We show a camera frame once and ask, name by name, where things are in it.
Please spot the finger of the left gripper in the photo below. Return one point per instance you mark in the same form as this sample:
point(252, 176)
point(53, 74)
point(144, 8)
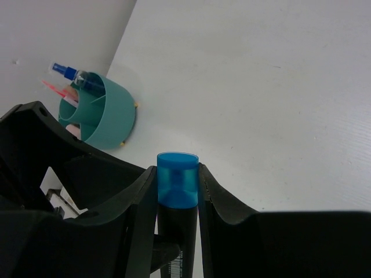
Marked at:
point(32, 141)

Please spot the black highlighter blue cap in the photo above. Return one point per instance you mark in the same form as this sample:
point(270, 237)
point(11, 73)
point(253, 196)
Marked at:
point(178, 182)

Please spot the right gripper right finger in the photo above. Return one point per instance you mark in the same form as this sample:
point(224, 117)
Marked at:
point(238, 241)

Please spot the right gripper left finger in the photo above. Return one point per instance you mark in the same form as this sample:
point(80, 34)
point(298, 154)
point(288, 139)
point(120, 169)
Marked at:
point(113, 239)

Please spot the pink slim highlighter pen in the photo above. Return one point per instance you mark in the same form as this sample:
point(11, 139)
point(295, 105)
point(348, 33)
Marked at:
point(71, 92)

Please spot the clear bottle blue cap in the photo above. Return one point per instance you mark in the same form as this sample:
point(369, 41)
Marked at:
point(87, 81)

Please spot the teal round organizer container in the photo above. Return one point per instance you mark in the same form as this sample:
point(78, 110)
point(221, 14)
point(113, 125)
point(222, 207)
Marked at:
point(106, 118)

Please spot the red slim highlighter pen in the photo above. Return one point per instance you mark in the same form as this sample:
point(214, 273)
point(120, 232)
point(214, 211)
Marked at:
point(60, 92)

